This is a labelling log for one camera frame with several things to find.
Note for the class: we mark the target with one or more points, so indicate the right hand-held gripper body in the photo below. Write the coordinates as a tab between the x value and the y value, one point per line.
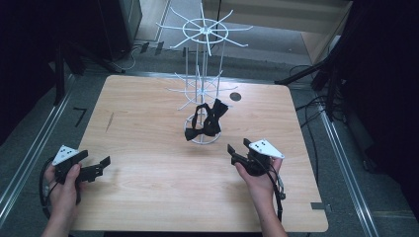
258	161

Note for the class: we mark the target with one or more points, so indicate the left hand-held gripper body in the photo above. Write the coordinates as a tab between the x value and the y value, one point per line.
87	173

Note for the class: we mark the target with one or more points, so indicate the black bow tie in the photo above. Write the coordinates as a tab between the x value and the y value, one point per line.
197	131
219	110

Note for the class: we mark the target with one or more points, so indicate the person's right hand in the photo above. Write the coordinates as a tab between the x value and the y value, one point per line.
262	186

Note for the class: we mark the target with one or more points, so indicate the person's left hand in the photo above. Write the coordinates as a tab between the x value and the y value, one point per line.
64	197

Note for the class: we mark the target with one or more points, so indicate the dark round table grommet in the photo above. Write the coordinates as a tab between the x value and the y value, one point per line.
235	96

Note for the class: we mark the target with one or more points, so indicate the grey tape strip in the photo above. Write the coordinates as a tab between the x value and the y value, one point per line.
320	206

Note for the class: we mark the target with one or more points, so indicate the black metal stand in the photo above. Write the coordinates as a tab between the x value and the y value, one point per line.
60	75

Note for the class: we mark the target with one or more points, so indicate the black metal stand leg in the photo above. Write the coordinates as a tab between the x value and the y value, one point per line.
299	74

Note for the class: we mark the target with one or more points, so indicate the dark cabinet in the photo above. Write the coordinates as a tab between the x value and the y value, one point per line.
120	26

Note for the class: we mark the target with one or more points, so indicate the light wooden cabinet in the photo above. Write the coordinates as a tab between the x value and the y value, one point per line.
316	19

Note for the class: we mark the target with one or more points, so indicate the metal floor rail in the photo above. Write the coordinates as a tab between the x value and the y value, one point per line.
346	171
36	141

